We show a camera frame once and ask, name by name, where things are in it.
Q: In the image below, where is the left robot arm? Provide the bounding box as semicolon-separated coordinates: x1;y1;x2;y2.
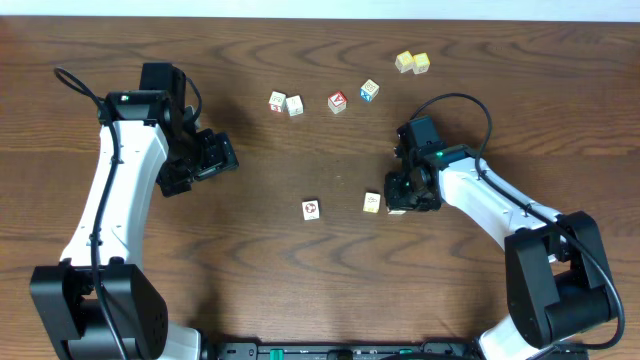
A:
30;63;239;359

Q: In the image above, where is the green edged alphabet block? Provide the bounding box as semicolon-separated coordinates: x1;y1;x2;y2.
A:
363;192;381;213

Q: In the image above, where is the yellow block right of pair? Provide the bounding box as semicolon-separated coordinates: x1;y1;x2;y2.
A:
412;52;431;75

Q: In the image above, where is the white block plain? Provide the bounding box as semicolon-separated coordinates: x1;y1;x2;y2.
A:
286;95;304;116

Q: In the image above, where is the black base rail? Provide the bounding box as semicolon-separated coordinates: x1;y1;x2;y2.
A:
199;339;591;360

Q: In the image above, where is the black cable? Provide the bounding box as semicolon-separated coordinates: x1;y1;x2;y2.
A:
53;66;131;360
408;92;626;351

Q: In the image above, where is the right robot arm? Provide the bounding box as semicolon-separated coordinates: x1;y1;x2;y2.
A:
384;140;625;359

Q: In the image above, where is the yellow block of pair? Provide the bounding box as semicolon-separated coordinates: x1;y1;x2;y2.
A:
395;51;414;73
412;52;431;75

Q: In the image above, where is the red letter A block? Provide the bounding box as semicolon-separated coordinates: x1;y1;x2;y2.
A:
328;91;348;114

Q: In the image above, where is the right black cable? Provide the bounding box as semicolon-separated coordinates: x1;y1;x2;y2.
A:
408;92;626;351

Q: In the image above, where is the white block soccer ball picture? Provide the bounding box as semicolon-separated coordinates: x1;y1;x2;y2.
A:
302;200;320;221

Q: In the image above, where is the yellow block left of pair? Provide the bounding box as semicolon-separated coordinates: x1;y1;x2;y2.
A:
395;51;414;73

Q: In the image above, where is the blue edged alphabet block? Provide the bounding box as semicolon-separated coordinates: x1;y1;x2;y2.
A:
360;79;380;102

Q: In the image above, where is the left black cable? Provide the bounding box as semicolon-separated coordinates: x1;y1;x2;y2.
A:
53;66;131;360

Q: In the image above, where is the white block red side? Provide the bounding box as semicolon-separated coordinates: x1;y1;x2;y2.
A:
268;91;287;113

